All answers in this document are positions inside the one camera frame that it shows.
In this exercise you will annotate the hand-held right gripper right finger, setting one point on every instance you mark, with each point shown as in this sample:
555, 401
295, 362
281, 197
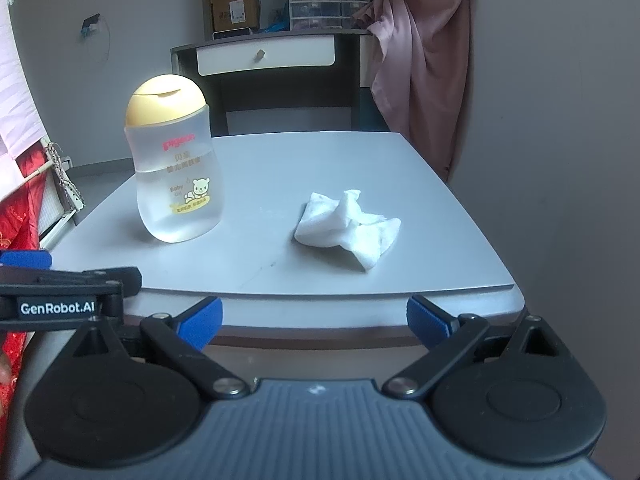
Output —
427, 322

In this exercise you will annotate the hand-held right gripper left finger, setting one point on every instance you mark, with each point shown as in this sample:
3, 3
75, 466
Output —
200, 322

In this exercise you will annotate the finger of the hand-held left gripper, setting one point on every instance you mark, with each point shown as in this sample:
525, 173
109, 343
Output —
100, 276
25, 258

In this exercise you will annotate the clear bottle with yellow cap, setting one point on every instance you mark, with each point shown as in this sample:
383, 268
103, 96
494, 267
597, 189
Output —
175, 185

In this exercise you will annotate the white tissue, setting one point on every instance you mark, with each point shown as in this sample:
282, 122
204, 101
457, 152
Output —
340, 230

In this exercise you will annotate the red cloth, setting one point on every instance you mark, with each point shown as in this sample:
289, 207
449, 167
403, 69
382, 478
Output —
22, 210

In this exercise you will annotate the pale pink cloth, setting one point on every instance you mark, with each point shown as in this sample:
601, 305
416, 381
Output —
15, 85

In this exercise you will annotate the grey desk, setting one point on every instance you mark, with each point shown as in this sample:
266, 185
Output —
282, 95

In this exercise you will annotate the pink curtain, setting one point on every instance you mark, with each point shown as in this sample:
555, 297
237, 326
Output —
425, 60

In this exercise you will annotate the white desk drawer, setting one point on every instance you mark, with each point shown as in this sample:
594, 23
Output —
265, 55

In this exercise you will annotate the small white screen device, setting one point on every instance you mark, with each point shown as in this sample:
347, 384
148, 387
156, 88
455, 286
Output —
231, 34

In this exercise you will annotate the cardboard box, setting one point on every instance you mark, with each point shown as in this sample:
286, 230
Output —
232, 10

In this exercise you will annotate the blue plastic item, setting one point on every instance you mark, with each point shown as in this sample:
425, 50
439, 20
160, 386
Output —
275, 24

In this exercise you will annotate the white slatted frame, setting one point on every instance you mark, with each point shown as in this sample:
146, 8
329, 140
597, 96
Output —
52, 210

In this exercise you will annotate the dark wall hook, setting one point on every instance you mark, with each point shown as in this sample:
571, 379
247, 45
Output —
91, 24

